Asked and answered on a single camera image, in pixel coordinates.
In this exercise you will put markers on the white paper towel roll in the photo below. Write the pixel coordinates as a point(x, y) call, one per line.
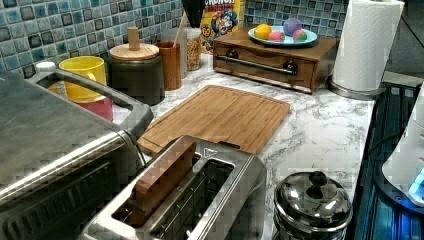
point(365, 44)

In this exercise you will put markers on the purple toy fruit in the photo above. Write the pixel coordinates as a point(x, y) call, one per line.
point(291, 25)

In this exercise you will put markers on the wooden utensil handle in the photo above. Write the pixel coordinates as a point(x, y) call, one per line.
point(180, 28)

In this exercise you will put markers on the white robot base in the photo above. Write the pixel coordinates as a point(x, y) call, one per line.
point(399, 171)

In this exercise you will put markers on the red mug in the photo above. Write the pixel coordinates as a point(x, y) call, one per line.
point(101, 106)

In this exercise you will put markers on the small white lidded jar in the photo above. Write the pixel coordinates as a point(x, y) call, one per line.
point(45, 67)

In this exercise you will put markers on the bamboo cutting board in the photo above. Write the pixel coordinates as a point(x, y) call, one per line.
point(219, 114)

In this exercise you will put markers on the yellow mug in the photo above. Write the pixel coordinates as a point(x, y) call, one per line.
point(90, 67)

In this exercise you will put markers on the brown wooden utensil holder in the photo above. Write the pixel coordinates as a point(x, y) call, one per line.
point(170, 53)

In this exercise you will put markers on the steel french press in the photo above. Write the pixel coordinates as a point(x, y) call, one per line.
point(311, 206)

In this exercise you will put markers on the clear cereal jar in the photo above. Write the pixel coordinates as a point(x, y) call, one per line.
point(193, 48)

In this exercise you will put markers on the pink toy strawberry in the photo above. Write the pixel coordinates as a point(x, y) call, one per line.
point(276, 36)

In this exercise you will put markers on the yellow cereal box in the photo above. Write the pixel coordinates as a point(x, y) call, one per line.
point(219, 18)

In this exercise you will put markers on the dark canister with wooden lid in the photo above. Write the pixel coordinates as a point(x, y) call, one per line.
point(136, 69)

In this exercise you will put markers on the light blue plate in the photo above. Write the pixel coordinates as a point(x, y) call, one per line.
point(287, 41)

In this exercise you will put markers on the silver two-slot toaster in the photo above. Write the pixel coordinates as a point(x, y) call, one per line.
point(221, 198)

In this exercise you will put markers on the stainless toaster oven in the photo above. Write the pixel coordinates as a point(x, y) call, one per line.
point(60, 164)

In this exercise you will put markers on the brown toast slice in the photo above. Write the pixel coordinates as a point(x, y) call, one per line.
point(159, 181)

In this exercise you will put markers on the yellow toy lemon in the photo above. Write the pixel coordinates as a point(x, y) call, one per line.
point(262, 31)

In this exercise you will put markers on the wooden drawer box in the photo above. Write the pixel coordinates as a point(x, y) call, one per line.
point(303, 68)

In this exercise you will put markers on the red green toy fruit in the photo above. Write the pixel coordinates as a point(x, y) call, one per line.
point(299, 36)

